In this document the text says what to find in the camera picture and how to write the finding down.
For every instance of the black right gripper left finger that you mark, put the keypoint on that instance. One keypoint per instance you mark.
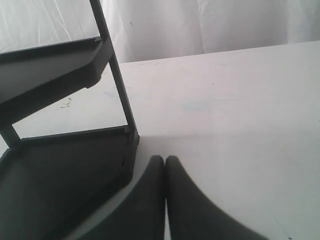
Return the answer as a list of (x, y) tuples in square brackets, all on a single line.
[(141, 216)]

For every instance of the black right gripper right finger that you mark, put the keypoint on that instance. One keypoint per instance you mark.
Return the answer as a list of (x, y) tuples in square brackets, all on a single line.
[(192, 215)]

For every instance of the black two-tier shelf rack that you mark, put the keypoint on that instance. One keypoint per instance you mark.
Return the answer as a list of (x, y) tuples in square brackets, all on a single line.
[(49, 183)]

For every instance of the white backdrop curtain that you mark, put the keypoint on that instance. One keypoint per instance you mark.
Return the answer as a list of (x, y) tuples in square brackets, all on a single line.
[(143, 30)]

